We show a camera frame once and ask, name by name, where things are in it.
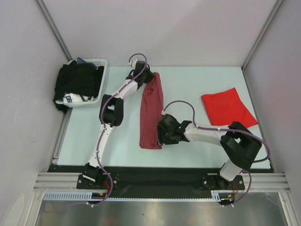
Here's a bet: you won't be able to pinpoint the pink garment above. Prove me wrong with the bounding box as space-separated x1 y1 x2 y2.
139 73 164 150

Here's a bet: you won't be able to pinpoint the red tank top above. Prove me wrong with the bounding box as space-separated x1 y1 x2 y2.
201 88 258 128

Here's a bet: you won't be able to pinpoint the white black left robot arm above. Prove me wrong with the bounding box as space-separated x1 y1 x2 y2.
82 58 154 188

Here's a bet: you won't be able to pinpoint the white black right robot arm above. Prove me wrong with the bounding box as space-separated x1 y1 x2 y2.
157 114 262 189

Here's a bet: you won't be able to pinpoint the white plastic laundry basket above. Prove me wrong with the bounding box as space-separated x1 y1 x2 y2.
53 58 108 108

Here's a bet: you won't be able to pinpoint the black garment in basket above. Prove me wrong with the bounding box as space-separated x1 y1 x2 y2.
53 60 105 113

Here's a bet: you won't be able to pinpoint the white garment blue letters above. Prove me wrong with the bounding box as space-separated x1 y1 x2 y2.
56 93 94 105

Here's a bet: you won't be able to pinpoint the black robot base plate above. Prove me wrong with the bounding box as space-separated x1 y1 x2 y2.
48 165 245 200

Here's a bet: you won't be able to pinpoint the white slotted cable duct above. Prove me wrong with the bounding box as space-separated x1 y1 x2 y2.
43 191 226 202

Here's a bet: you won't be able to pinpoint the left aluminium corner post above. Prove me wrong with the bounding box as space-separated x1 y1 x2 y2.
34 0 72 61

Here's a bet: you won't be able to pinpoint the aluminium corner post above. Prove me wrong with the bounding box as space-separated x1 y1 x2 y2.
241 0 285 72
34 0 72 61

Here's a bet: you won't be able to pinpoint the right aluminium corner post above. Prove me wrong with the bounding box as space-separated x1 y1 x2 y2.
241 0 285 72

